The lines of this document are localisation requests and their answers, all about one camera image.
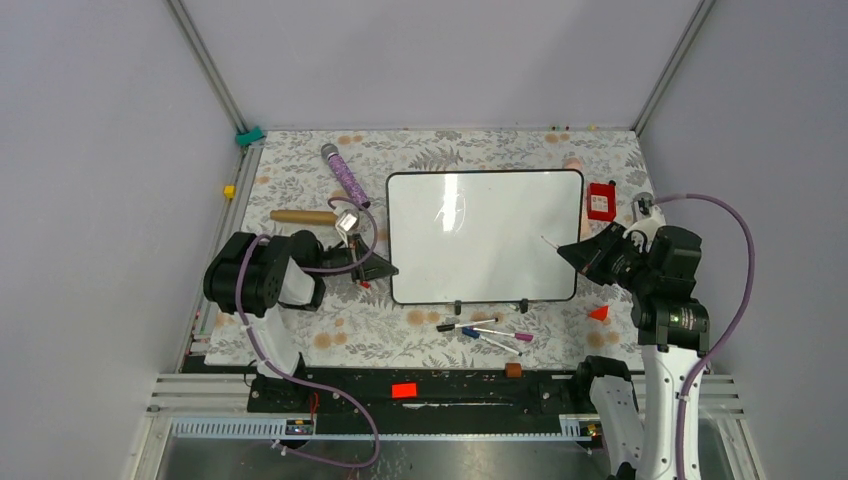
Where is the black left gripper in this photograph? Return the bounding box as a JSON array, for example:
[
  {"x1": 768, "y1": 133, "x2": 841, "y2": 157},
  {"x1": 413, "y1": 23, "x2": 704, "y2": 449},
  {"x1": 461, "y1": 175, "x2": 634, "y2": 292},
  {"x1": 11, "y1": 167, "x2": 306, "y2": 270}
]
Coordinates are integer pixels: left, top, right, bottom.
[{"x1": 312, "y1": 232, "x2": 398, "y2": 283}]

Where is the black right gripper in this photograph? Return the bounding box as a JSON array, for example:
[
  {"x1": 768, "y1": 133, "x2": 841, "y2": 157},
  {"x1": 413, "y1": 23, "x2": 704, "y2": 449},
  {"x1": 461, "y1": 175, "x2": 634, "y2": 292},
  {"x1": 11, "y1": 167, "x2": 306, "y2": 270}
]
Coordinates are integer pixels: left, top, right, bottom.
[{"x1": 557, "y1": 220, "x2": 657, "y2": 294}]

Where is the white whiteboard black frame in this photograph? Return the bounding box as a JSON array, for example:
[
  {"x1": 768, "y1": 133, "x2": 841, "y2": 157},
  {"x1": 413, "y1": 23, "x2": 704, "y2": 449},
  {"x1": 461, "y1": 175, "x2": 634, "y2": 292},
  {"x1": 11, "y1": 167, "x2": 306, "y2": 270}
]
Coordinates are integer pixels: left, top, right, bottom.
[{"x1": 386, "y1": 169, "x2": 582, "y2": 305}]

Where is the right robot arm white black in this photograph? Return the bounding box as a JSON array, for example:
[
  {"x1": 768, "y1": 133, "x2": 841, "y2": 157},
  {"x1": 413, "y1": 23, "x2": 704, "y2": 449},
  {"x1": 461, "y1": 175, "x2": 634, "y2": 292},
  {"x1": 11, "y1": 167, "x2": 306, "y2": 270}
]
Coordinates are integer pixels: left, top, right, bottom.
[{"x1": 557, "y1": 223, "x2": 710, "y2": 479}]

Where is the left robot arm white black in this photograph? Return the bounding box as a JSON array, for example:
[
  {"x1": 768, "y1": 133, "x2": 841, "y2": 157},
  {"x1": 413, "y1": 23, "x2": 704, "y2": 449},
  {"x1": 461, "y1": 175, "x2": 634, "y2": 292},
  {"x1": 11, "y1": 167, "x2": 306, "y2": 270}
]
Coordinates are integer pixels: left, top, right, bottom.
[{"x1": 202, "y1": 230, "x2": 399, "y2": 411}]

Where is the black cap whiteboard marker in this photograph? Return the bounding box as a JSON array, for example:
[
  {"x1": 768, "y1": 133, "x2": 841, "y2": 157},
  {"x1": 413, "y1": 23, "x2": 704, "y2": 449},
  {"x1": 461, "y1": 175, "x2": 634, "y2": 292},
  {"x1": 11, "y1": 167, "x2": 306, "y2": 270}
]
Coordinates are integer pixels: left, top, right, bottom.
[{"x1": 436, "y1": 318, "x2": 499, "y2": 332}]

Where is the pink cap whiteboard marker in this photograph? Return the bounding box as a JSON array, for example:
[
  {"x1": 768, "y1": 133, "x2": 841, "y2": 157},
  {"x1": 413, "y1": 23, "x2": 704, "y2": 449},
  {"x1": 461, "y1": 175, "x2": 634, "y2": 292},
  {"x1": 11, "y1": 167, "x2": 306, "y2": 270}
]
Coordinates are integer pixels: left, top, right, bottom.
[{"x1": 472, "y1": 327, "x2": 534, "y2": 342}]

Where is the blue cap whiteboard marker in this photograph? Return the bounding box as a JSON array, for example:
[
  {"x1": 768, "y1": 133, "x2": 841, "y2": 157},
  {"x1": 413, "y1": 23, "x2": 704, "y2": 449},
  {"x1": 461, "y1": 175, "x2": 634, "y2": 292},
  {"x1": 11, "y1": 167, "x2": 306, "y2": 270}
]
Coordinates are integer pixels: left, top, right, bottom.
[{"x1": 461, "y1": 327, "x2": 523, "y2": 357}]

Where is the orange red cone piece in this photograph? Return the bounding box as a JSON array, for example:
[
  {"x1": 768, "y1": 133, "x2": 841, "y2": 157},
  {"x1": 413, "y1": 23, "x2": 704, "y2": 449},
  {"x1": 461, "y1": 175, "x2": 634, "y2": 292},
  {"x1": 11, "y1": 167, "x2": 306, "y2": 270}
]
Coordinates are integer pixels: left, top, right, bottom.
[{"x1": 587, "y1": 305, "x2": 609, "y2": 322}]

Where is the red small box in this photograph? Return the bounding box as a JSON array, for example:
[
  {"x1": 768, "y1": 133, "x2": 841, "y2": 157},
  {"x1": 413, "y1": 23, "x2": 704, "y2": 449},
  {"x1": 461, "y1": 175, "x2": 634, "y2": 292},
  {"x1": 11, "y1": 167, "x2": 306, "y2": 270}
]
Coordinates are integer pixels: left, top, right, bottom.
[{"x1": 586, "y1": 182, "x2": 617, "y2": 222}]

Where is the silver toy microphone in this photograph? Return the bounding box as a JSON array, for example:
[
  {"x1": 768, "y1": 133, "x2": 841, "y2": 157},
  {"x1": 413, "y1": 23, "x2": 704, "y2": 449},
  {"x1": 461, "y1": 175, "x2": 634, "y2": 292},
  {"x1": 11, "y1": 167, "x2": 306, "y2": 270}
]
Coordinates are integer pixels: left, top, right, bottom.
[{"x1": 633, "y1": 192, "x2": 655, "y2": 215}]

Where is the gold toy microphone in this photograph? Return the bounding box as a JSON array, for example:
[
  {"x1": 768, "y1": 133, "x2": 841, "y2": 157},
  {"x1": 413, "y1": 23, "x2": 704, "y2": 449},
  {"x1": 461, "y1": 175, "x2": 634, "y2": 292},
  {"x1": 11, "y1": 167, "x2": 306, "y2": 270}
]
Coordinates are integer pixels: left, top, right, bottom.
[{"x1": 269, "y1": 210, "x2": 337, "y2": 226}]

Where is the peach cylinder toy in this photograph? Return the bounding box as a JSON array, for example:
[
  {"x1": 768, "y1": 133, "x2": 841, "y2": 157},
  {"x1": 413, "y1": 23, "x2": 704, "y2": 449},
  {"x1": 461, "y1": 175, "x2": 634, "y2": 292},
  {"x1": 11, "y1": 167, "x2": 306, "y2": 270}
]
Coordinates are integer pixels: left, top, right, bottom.
[{"x1": 564, "y1": 157, "x2": 591, "y2": 240}]

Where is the purple glitter toy microphone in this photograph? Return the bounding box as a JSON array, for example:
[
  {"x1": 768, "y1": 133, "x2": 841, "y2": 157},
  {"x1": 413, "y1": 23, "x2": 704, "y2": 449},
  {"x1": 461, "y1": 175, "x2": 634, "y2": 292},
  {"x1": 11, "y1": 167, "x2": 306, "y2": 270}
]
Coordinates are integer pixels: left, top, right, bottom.
[{"x1": 320, "y1": 143, "x2": 371, "y2": 209}]

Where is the red tape patch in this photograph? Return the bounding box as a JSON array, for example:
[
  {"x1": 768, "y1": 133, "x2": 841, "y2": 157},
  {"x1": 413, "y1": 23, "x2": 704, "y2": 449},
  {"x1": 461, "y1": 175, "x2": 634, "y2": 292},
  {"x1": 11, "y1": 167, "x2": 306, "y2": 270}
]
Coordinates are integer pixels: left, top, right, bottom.
[{"x1": 390, "y1": 382, "x2": 418, "y2": 399}]

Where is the brown small block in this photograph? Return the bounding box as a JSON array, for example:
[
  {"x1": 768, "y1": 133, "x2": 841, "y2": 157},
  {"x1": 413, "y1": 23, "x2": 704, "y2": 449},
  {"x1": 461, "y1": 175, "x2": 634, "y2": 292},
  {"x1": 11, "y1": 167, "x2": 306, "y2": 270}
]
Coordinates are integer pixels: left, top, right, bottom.
[{"x1": 504, "y1": 362, "x2": 523, "y2": 379}]

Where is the teal corner clip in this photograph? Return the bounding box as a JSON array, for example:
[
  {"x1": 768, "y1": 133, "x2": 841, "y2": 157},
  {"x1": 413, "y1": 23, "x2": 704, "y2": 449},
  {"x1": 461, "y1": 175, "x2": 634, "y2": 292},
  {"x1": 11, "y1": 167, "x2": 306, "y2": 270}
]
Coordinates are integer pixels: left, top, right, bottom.
[{"x1": 235, "y1": 127, "x2": 265, "y2": 148}]

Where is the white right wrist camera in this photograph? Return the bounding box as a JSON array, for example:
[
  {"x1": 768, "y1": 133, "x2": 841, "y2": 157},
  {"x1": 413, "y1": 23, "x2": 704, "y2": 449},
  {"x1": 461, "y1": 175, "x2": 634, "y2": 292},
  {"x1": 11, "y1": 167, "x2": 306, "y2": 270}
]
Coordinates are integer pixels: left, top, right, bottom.
[{"x1": 624, "y1": 205, "x2": 666, "y2": 250}]

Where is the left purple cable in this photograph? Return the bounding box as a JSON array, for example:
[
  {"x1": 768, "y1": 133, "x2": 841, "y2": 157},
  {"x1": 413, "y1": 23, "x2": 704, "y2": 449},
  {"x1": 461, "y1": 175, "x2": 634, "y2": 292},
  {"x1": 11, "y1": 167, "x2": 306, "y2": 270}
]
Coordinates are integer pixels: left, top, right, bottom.
[{"x1": 235, "y1": 196, "x2": 384, "y2": 470}]

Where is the purple cable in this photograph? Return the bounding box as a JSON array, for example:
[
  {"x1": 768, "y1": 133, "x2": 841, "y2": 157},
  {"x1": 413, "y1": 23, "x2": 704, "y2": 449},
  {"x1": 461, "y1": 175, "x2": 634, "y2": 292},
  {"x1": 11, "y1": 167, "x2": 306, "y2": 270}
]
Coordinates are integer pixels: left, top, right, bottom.
[
  {"x1": 235, "y1": 196, "x2": 384, "y2": 470},
  {"x1": 652, "y1": 192, "x2": 757, "y2": 480}
]

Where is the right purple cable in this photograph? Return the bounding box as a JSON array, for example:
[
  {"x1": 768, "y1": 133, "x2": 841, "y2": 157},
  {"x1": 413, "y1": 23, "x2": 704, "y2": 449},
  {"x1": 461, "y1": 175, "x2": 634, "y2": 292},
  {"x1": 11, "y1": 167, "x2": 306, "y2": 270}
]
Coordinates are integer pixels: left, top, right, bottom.
[{"x1": 652, "y1": 192, "x2": 757, "y2": 480}]

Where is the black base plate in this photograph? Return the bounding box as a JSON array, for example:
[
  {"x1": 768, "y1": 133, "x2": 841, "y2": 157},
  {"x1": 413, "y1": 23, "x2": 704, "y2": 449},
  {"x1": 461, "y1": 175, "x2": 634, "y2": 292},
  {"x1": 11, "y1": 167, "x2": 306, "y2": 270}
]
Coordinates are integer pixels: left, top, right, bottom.
[{"x1": 247, "y1": 367, "x2": 596, "y2": 433}]

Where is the slotted cable duct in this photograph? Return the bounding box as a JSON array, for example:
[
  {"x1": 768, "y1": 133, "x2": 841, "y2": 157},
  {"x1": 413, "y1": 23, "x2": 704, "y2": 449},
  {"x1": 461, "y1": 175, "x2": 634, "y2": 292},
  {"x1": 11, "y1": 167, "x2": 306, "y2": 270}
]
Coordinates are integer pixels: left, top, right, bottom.
[{"x1": 170, "y1": 416, "x2": 594, "y2": 442}]

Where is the left aluminium frame post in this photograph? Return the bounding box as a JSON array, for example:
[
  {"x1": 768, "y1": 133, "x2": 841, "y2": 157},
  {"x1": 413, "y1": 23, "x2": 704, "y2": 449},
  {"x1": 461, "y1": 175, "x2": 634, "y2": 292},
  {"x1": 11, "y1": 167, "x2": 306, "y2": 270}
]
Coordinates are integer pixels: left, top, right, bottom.
[{"x1": 164, "y1": 0, "x2": 248, "y2": 134}]

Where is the aluminium frame post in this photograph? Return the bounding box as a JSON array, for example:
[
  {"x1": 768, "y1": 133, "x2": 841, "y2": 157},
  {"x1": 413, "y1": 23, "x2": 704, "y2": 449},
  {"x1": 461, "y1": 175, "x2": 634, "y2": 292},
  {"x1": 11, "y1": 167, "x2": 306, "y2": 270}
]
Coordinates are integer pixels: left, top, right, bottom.
[
  {"x1": 164, "y1": 0, "x2": 248, "y2": 134},
  {"x1": 631, "y1": 0, "x2": 717, "y2": 137}
]

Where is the right aluminium frame post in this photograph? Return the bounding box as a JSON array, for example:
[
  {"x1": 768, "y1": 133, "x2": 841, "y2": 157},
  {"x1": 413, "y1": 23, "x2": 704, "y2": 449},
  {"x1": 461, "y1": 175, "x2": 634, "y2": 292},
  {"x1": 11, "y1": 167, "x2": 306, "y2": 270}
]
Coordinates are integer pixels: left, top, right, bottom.
[{"x1": 631, "y1": 0, "x2": 717, "y2": 137}]

